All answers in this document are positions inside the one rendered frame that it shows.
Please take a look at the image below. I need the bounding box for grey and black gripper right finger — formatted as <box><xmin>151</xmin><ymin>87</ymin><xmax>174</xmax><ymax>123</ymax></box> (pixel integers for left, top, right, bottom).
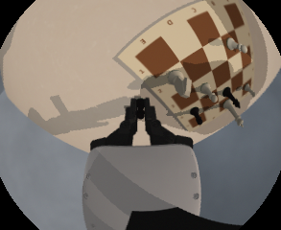
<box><xmin>144</xmin><ymin>98</ymin><xmax>193</xmax><ymax>149</ymax></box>

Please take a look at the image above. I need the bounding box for brown and cream chessboard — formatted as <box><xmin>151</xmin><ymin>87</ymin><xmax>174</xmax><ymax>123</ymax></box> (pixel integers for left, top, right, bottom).
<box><xmin>118</xmin><ymin>0</ymin><xmax>254</xmax><ymax>132</ymax></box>

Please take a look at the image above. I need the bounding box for white pawn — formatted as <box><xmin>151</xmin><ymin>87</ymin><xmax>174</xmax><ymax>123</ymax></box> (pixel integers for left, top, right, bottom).
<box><xmin>200</xmin><ymin>83</ymin><xmax>218</xmax><ymax>103</ymax></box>
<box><xmin>226</xmin><ymin>38</ymin><xmax>247</xmax><ymax>53</ymax></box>
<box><xmin>245</xmin><ymin>83</ymin><xmax>256</xmax><ymax>97</ymax></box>

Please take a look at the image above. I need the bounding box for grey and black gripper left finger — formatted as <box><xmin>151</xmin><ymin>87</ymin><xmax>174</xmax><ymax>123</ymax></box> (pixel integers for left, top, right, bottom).
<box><xmin>90</xmin><ymin>98</ymin><xmax>137</xmax><ymax>150</ymax></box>

